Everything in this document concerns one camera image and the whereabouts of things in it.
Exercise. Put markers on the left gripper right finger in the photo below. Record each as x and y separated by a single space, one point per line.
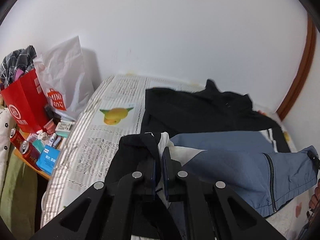
212 211

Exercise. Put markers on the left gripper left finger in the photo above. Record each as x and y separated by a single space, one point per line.
104 211

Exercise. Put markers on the black white blue jacket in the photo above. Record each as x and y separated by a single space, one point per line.
219 136

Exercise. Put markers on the person's right hand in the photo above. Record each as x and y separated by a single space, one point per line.
315 197

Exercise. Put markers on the blue tissue packet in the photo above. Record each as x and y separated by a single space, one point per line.
47 159

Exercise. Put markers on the green blanket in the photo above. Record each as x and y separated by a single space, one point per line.
18 199

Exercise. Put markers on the white remote control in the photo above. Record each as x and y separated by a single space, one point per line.
64 127

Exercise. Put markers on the red drink can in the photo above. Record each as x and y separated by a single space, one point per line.
30 154
16 138

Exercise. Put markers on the fruit print bed sheet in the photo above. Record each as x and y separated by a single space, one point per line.
95 151

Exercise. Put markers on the wooden bedside table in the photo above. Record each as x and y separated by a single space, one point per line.
43 173

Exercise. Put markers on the red paper shopping bag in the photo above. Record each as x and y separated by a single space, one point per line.
26 102

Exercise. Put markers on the white plastic Miniso bag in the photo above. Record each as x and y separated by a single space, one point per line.
64 78

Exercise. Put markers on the plaid grey cloth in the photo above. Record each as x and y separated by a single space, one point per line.
16 64

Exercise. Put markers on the brown wooden door frame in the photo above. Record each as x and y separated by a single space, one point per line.
302 72

